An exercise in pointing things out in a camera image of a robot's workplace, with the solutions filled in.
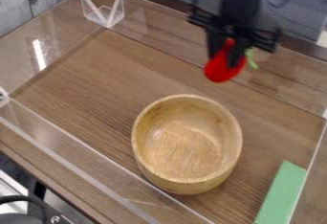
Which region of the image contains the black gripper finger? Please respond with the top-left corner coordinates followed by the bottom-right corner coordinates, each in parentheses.
top-left (227, 36), bottom-right (253, 68)
top-left (206, 27), bottom-right (226, 58)

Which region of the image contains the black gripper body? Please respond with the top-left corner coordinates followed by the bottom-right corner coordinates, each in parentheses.
top-left (189, 8), bottom-right (283, 53)

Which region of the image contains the red plush strawberry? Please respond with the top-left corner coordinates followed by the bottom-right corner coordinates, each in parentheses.
top-left (205, 39), bottom-right (258, 82)

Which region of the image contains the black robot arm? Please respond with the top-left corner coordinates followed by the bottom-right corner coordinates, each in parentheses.
top-left (189, 0), bottom-right (290, 69)

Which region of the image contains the wooden bowl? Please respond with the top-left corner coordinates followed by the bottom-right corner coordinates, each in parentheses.
top-left (133, 94), bottom-right (243, 195)

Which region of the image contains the green rectangular block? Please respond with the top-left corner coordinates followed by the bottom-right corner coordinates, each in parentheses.
top-left (253, 161), bottom-right (307, 224)

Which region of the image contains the clear acrylic front panel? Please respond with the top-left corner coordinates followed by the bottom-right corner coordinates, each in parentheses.
top-left (0, 87), bottom-right (215, 224)

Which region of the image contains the clear acrylic corner bracket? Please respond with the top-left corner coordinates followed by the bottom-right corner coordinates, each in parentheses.
top-left (81, 0), bottom-right (126, 29)

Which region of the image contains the black metal table bracket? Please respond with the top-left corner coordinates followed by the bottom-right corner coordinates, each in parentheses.
top-left (27, 181), bottom-right (74, 224)

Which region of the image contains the black cable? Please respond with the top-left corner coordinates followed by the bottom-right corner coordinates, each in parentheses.
top-left (0, 195), bottom-right (46, 224)

